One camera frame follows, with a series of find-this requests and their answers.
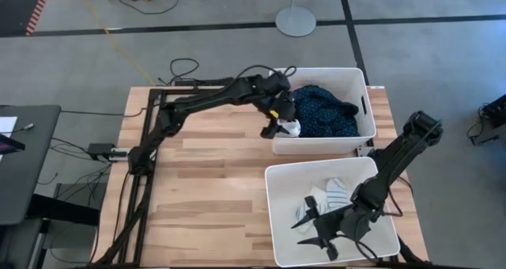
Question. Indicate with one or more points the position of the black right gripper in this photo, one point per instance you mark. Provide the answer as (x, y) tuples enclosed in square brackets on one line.
[(336, 223)]

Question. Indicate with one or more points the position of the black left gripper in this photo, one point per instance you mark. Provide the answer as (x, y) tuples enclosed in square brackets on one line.
[(282, 104)]

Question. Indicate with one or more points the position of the plain white sock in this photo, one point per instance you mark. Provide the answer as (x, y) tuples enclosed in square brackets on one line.
[(316, 194), (294, 128)]

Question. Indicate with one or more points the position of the navy dotted garment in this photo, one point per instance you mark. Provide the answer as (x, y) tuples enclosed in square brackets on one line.
[(328, 114)]

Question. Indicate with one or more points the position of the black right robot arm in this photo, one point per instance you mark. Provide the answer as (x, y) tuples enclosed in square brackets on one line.
[(407, 150)]

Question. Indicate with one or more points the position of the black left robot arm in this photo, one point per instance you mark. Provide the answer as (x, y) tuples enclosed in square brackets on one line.
[(205, 99)]

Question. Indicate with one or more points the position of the white basket with clothes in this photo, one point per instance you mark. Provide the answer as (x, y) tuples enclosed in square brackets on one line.
[(348, 79)]

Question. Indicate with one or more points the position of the white basket with socks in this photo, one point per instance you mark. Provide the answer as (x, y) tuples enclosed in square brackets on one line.
[(288, 245)]

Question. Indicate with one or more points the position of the black power strip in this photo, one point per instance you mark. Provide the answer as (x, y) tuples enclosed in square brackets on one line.
[(205, 81)]

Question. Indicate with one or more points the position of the grey floor lamp stand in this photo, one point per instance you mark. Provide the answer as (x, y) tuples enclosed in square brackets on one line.
[(295, 21)]

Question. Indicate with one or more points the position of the black power adapter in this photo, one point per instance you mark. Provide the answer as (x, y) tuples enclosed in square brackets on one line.
[(100, 148)]

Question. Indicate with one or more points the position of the black desk base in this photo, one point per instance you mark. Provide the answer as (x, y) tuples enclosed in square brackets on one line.
[(63, 209)]

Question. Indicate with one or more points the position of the black desk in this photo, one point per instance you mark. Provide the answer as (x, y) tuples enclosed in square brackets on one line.
[(27, 174)]

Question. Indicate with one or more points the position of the dark tablet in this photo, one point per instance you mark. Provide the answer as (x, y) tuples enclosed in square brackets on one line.
[(10, 144)]

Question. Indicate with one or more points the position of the white paper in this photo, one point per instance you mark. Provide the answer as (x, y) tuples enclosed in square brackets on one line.
[(7, 124)]

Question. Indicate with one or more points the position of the large hazard striped mat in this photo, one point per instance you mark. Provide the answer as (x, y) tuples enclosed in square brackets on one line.
[(20, 8)]

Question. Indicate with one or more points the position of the metal mounting bracket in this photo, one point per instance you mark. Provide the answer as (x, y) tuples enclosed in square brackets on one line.
[(363, 151)]

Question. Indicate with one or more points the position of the black table frame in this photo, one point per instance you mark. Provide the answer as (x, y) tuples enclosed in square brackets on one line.
[(155, 101)]

